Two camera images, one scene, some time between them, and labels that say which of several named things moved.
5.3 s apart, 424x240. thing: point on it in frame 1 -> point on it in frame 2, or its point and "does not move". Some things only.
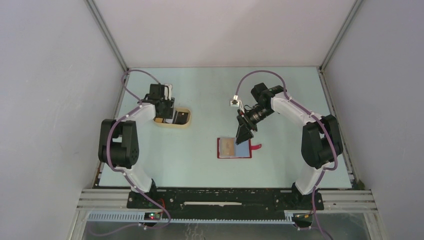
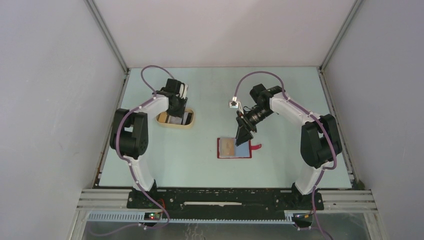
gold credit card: x=227 y=146 does not move
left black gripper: x=168 y=114 -> x=180 y=112
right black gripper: x=243 y=133 does not move
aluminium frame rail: x=118 y=200 does not move
